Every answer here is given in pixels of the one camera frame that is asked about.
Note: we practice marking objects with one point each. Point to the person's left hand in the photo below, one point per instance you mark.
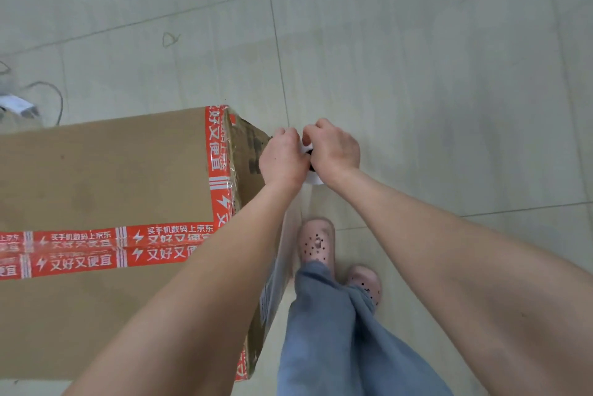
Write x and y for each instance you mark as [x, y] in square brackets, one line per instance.
[281, 161]

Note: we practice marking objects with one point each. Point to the person's right hand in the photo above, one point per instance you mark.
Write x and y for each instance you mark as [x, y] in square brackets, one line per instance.
[337, 150]

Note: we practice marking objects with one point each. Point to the person's left fingers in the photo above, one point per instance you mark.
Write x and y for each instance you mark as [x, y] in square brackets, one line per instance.
[286, 132]

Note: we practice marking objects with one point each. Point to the person's right fingers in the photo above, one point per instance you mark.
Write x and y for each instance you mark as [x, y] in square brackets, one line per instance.
[316, 131]

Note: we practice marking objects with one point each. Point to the white tape roll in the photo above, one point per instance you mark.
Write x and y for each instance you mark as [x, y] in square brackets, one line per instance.
[313, 178]

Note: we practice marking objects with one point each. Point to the person's right forearm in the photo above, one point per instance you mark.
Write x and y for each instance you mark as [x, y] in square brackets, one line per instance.
[458, 270]

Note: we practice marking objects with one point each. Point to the person's left forearm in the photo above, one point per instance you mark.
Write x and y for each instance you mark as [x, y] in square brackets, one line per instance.
[194, 298]

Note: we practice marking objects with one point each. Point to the pink perforated clog shoe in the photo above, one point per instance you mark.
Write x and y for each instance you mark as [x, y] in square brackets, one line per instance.
[367, 283]
[316, 240]

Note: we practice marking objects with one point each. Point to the thin dark thread loop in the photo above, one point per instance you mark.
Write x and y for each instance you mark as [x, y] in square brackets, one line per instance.
[169, 40]

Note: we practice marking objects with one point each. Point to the cardboard box with red tape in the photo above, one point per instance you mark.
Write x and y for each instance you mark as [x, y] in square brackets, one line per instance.
[116, 178]

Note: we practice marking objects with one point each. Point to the person's blue jeans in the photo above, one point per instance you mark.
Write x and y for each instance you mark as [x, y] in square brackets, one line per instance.
[333, 340]

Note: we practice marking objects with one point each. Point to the white power adapter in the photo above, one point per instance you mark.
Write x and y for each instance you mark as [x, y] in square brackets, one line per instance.
[17, 104]

